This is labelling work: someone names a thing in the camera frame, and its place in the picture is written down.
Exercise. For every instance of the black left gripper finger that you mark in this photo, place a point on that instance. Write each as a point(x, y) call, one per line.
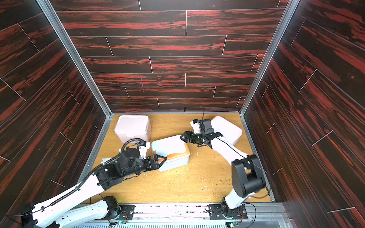
point(157, 165)
point(159, 158)

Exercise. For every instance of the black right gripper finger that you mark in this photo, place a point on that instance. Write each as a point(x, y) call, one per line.
point(187, 139)
point(187, 134)

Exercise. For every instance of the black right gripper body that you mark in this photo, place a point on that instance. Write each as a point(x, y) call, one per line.
point(188, 137)

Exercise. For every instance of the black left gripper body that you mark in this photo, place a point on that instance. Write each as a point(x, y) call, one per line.
point(146, 165)

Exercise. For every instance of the white orange handled box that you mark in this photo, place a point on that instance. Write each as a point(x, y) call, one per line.
point(174, 149)

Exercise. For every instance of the white pink first aid box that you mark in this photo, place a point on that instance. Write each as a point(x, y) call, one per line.
point(230, 132)

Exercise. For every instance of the gauze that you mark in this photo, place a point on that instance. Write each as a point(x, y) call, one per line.
point(107, 160)

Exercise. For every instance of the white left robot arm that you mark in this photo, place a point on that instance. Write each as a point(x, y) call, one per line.
point(61, 211)

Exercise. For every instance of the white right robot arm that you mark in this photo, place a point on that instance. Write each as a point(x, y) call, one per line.
point(247, 173)

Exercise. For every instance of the pink medicine chest box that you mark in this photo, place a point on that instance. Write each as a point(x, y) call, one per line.
point(129, 127)

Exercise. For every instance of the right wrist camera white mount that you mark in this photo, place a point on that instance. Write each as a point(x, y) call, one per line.
point(195, 124)

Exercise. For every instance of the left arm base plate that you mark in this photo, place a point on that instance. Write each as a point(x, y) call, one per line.
point(126, 212)

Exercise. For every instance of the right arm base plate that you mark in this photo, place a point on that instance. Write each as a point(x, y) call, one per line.
point(222, 211)

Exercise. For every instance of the aluminium frame rail right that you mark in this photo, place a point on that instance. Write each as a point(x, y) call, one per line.
point(282, 26)

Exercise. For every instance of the aluminium frame rail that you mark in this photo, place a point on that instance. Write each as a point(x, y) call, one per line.
point(65, 39)
point(282, 26)

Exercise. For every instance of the aluminium frame rail left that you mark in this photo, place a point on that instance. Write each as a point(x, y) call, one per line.
point(65, 39)

